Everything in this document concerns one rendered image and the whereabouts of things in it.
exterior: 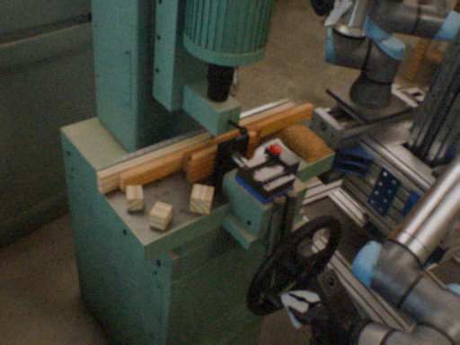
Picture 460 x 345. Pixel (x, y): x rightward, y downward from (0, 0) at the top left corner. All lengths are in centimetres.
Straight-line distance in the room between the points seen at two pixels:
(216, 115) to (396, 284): 52
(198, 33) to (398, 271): 58
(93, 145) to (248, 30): 62
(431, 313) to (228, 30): 62
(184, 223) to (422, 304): 49
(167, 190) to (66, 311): 100
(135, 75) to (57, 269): 113
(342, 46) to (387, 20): 41
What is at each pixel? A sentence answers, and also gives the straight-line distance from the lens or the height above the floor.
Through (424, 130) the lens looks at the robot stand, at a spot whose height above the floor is 81.
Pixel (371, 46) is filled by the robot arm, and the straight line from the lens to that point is 168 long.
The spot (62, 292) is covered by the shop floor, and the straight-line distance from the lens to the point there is 206.
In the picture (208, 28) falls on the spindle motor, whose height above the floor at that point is 127.
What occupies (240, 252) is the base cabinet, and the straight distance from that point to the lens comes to 129.
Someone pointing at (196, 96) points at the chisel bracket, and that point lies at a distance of 113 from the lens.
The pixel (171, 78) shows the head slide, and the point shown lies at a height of 109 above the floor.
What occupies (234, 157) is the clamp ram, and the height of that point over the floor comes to 96.
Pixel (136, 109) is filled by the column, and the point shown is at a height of 96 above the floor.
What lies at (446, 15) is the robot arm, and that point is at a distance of 131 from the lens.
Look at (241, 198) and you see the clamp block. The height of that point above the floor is 94.
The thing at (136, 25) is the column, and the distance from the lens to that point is 114.
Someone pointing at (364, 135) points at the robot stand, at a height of 73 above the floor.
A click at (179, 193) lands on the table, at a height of 90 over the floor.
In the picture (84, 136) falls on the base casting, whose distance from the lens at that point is 144.
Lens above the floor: 166
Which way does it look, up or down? 40 degrees down
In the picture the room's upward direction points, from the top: 11 degrees clockwise
